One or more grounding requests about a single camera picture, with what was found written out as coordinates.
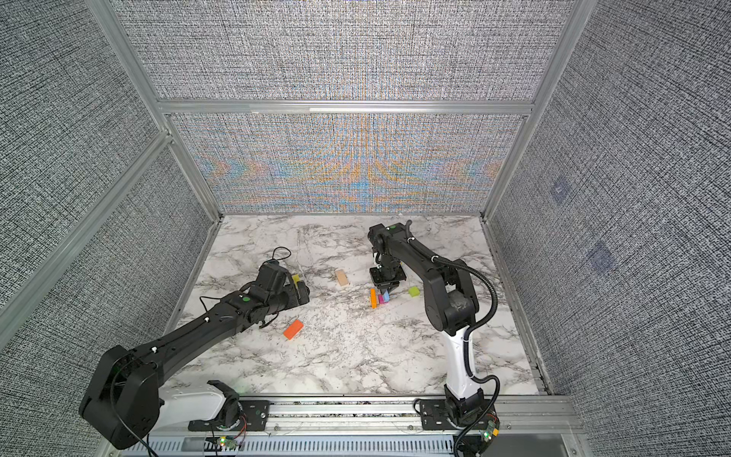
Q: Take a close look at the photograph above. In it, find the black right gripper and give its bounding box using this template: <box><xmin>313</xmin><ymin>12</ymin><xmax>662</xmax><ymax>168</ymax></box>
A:
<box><xmin>369</xmin><ymin>258</ymin><xmax>405</xmax><ymax>293</ymax></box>

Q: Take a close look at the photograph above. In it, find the orange wooden block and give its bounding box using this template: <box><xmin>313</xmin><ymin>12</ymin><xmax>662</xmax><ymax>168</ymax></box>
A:
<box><xmin>370</xmin><ymin>289</ymin><xmax>379</xmax><ymax>308</ymax></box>

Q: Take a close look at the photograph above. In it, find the long natural wood block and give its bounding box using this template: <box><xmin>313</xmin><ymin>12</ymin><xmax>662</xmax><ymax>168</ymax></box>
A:
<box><xmin>335</xmin><ymin>270</ymin><xmax>350</xmax><ymax>287</ymax></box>

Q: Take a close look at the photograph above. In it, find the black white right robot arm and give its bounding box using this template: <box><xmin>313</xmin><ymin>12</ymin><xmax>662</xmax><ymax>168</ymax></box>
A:
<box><xmin>367</xmin><ymin>223</ymin><xmax>487</xmax><ymax>428</ymax></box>

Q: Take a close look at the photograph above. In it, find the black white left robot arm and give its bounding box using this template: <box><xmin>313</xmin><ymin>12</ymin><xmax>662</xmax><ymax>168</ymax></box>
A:
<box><xmin>79</xmin><ymin>260</ymin><xmax>310</xmax><ymax>449</ymax></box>

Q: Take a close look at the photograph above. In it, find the red wooden block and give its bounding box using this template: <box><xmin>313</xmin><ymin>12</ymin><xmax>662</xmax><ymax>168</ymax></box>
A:
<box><xmin>284</xmin><ymin>319</ymin><xmax>304</xmax><ymax>341</ymax></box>

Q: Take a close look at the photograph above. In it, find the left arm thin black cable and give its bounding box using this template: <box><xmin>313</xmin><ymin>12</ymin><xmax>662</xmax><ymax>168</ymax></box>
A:
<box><xmin>196</xmin><ymin>246</ymin><xmax>293</xmax><ymax>332</ymax></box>

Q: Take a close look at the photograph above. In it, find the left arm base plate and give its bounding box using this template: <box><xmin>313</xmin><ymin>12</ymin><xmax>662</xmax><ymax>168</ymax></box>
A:
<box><xmin>188</xmin><ymin>400</ymin><xmax>271</xmax><ymax>433</ymax></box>

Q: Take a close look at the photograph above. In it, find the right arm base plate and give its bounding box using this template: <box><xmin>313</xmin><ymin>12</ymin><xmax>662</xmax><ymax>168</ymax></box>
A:
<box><xmin>412</xmin><ymin>398</ymin><xmax>500</xmax><ymax>433</ymax></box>

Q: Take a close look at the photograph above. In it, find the aluminium front rail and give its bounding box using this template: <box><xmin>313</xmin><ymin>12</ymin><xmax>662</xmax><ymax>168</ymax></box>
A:
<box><xmin>143</xmin><ymin>390</ymin><xmax>584</xmax><ymax>438</ymax></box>

